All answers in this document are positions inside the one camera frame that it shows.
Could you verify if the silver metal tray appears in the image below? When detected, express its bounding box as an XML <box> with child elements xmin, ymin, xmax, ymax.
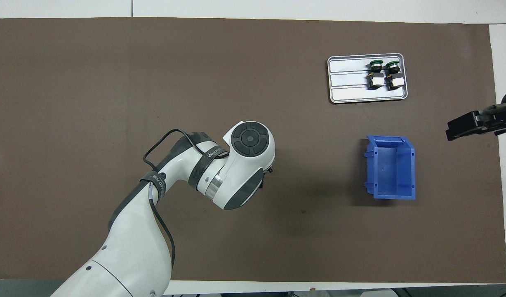
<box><xmin>327</xmin><ymin>53</ymin><xmax>409</xmax><ymax>104</ymax></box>

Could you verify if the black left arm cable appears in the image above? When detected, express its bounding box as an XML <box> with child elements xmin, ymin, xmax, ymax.
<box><xmin>144</xmin><ymin>129</ymin><xmax>176</xmax><ymax>271</ymax></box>

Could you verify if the green push button switch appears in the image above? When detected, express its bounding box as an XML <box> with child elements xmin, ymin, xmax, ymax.
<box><xmin>367</xmin><ymin>60</ymin><xmax>385</xmax><ymax>90</ymax></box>
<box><xmin>384</xmin><ymin>60</ymin><xmax>405</xmax><ymax>90</ymax></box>

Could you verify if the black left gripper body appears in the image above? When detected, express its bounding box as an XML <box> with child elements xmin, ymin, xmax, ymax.
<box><xmin>259</xmin><ymin>164</ymin><xmax>275</xmax><ymax>190</ymax></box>

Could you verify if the brown table mat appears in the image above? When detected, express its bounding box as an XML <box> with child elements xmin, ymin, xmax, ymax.
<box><xmin>0</xmin><ymin>17</ymin><xmax>506</xmax><ymax>284</ymax></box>

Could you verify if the blue plastic storage bin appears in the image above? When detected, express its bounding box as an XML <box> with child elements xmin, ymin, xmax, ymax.
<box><xmin>363</xmin><ymin>135</ymin><xmax>417</xmax><ymax>200</ymax></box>

